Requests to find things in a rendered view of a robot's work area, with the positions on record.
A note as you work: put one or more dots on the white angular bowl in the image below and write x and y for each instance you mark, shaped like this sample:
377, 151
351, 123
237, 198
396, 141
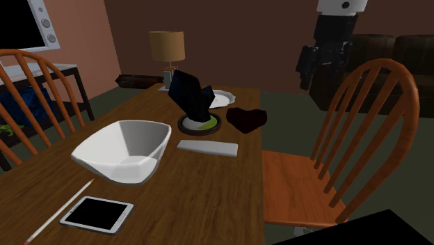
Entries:
135, 149

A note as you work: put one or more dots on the wooden dining table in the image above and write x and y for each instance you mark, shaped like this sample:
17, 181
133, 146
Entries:
203, 193

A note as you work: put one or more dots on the grey flat remote control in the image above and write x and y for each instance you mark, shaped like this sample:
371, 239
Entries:
207, 148

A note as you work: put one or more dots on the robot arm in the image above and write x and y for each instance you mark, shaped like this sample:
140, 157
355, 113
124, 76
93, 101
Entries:
342, 6

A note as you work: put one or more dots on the silver television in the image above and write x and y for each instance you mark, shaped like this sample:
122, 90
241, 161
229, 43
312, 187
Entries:
20, 23

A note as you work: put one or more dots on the white pencil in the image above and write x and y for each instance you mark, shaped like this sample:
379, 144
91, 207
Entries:
59, 212

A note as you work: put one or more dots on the black television stand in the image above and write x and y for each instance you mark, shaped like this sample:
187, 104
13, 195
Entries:
79, 86

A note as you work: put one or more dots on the dark brown heart-shaped object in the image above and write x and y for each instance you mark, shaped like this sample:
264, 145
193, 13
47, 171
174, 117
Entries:
246, 118

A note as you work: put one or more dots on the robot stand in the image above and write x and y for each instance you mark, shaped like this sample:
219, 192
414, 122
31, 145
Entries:
369, 230

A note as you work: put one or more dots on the dark brown sofa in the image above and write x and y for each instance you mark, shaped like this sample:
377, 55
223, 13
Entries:
410, 61

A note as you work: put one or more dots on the white scalloped plate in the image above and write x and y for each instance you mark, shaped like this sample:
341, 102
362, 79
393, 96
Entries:
222, 98

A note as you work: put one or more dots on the orange wooden spindle chair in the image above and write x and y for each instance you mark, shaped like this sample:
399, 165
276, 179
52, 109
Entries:
20, 98
291, 190

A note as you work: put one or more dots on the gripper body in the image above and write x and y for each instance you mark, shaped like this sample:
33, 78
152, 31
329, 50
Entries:
335, 30

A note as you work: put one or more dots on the black angular object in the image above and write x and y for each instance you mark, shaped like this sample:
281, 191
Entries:
190, 95

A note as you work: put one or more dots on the white tablet with black screen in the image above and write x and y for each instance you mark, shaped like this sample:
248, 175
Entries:
96, 214

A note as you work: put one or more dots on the dark round plate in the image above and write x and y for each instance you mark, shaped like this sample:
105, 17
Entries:
212, 126

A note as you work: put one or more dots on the table lamp with tan shade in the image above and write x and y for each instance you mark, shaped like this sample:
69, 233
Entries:
166, 46

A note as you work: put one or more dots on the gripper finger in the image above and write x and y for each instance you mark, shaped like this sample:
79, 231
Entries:
306, 66

